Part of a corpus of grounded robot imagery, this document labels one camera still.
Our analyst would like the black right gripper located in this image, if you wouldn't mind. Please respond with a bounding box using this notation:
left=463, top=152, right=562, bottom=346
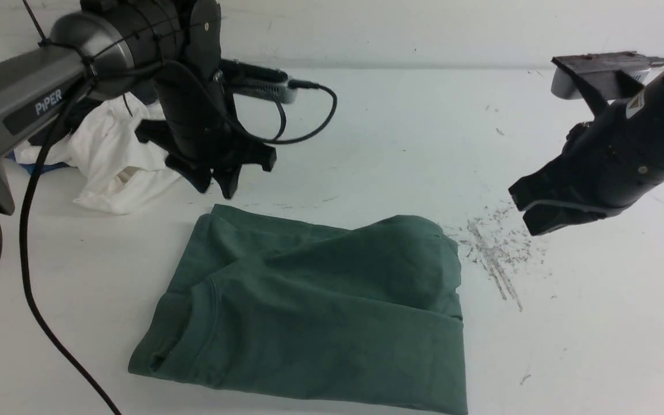
left=509, top=68, right=664, bottom=236

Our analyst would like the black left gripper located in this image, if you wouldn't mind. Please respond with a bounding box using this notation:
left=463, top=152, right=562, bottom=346
left=136, top=1, right=276, bottom=199

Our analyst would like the green long-sleeve top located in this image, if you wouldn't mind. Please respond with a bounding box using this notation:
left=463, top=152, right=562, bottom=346
left=127, top=205, right=468, bottom=414

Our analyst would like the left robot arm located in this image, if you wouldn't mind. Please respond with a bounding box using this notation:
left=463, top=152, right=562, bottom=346
left=0, top=1, right=293, bottom=257

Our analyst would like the white crumpled shirt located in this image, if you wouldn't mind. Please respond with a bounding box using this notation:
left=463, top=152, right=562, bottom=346
left=43, top=93, right=181, bottom=216

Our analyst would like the blue crumpled shirt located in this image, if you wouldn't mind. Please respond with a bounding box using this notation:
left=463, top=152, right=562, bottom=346
left=18, top=159, right=70, bottom=176

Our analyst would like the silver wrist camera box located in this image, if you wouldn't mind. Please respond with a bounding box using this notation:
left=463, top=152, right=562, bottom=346
left=218, top=59, right=297, bottom=104
left=550, top=51, right=664, bottom=116

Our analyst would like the black camera cable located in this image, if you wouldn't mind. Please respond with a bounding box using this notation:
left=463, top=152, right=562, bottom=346
left=18, top=0, right=338, bottom=415

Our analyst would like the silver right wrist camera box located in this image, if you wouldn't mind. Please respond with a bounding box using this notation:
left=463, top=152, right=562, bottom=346
left=550, top=51, right=664, bottom=116

